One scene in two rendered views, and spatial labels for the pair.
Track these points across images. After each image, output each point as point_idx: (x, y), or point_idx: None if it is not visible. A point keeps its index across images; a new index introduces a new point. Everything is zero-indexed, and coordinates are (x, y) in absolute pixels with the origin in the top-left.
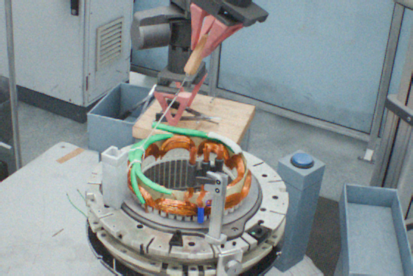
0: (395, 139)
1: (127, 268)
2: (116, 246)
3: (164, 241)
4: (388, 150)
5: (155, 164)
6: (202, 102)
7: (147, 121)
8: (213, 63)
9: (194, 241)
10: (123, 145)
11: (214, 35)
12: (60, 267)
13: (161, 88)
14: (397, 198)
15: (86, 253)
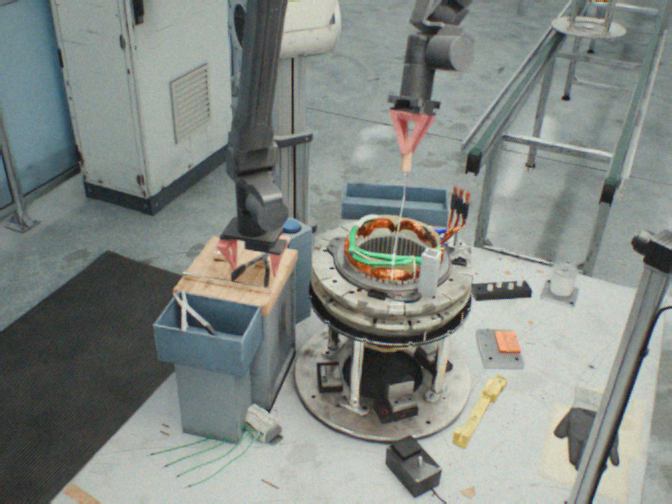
0: (295, 163)
1: (455, 316)
2: (458, 305)
3: (463, 268)
4: (290, 175)
5: None
6: (209, 265)
7: (255, 298)
8: None
9: (457, 256)
10: (258, 336)
11: (427, 129)
12: (332, 471)
13: (278, 248)
14: (355, 183)
15: (302, 451)
